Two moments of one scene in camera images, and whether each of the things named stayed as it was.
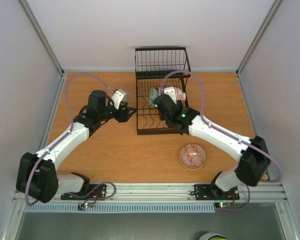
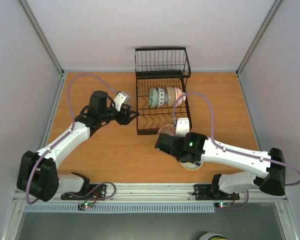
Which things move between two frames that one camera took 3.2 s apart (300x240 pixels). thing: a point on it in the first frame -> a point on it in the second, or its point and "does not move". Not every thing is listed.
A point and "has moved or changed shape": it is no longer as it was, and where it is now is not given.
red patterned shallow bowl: x=192 y=156 has moved or changed shape
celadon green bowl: x=153 y=93 does not move
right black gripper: x=159 y=101 -> x=163 y=143
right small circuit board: x=222 y=204 does not move
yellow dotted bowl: x=192 y=162 does not move
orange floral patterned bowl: x=181 y=95 does not move
